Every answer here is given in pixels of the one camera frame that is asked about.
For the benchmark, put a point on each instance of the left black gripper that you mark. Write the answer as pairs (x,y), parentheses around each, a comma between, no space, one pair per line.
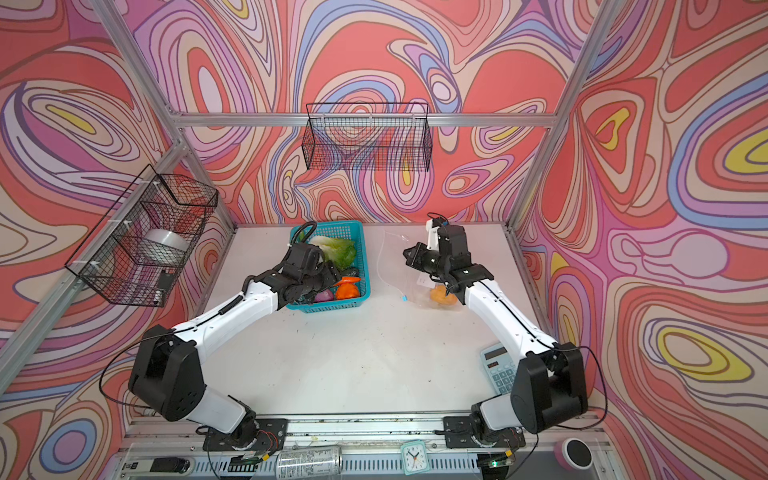
(330,274)

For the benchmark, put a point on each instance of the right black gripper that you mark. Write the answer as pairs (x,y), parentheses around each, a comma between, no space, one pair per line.
(415,260)

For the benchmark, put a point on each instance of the brown potato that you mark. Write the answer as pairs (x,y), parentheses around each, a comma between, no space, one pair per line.
(440,296)

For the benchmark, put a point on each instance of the green lettuce leaf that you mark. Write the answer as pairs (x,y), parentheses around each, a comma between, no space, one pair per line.
(342,252)

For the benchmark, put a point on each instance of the teal plastic basket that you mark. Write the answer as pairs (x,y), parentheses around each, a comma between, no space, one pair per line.
(347,229)

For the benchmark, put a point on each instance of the orange carrot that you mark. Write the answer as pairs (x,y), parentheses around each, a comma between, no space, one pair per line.
(348,280)

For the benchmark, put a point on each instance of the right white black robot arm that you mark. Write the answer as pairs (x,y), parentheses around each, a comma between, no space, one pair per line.
(549,386)

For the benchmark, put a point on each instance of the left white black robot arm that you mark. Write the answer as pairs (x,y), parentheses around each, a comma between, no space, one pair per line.
(167,372)

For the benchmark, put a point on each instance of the purple red onion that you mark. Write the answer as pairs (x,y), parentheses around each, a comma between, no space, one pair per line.
(324,296)

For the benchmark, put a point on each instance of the teal calculator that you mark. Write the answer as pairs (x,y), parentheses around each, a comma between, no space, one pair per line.
(499,368)

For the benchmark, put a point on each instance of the silver drink can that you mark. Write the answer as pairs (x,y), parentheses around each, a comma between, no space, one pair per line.
(309,463)

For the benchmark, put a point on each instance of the small teal alarm clock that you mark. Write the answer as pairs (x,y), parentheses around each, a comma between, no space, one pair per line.
(415,458)

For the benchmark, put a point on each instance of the black power strip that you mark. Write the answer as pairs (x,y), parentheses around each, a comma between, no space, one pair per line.
(158,466)

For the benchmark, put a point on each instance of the back black wire basket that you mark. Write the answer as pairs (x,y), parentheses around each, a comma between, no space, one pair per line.
(368,136)

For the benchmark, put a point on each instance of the black wire basket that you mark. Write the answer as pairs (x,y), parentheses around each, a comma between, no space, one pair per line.
(159,220)
(368,136)

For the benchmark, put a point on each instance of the left black wire basket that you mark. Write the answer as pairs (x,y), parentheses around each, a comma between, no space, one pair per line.
(159,220)

